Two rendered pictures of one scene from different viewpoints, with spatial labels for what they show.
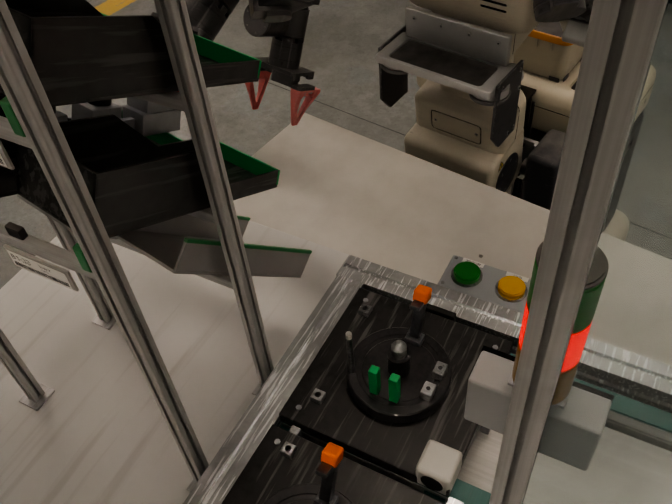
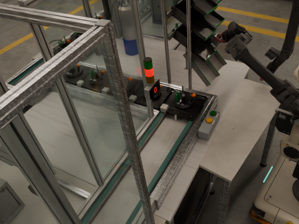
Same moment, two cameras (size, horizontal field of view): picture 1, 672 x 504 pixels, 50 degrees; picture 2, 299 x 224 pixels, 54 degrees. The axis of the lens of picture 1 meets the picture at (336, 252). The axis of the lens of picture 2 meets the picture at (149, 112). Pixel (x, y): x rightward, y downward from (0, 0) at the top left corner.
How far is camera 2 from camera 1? 167 cm
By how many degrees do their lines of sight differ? 62
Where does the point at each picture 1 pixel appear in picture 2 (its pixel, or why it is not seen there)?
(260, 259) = (198, 71)
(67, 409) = (184, 72)
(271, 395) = (180, 88)
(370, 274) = (212, 99)
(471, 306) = (203, 114)
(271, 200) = (247, 90)
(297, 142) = not seen: hidden behind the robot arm
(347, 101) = not seen: outside the picture
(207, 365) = (195, 87)
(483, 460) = (170, 120)
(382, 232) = (239, 110)
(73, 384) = not seen: hidden behind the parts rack
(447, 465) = (163, 106)
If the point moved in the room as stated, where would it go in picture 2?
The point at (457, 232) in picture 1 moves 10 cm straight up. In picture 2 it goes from (241, 124) to (243, 113)
